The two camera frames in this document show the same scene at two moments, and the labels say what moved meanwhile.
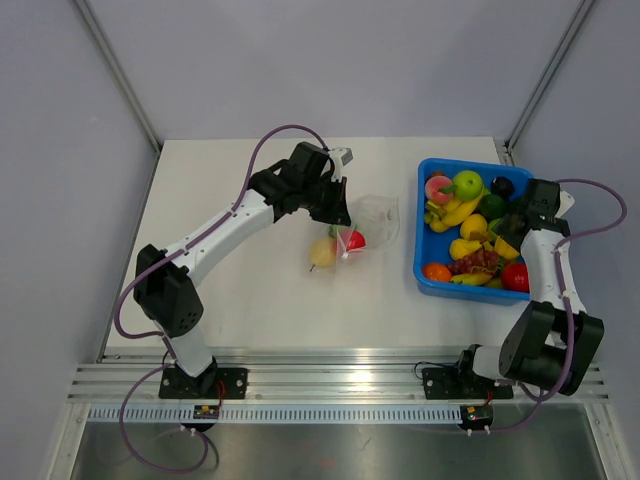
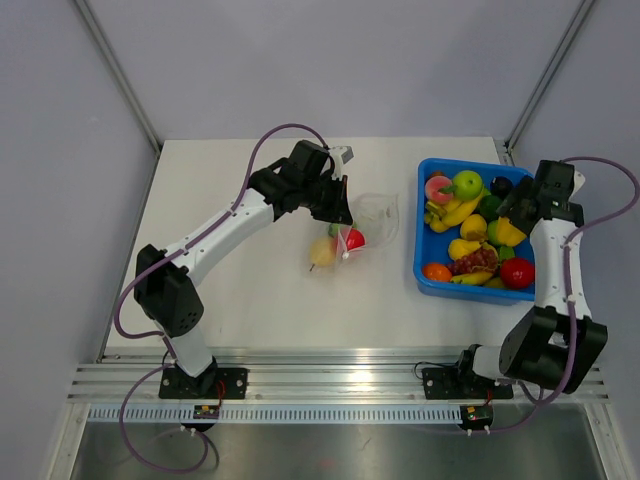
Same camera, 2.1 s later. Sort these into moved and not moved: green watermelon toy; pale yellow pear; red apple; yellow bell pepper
Moved: yellow bell pepper
Not moved: pale yellow pear; red apple; green watermelon toy
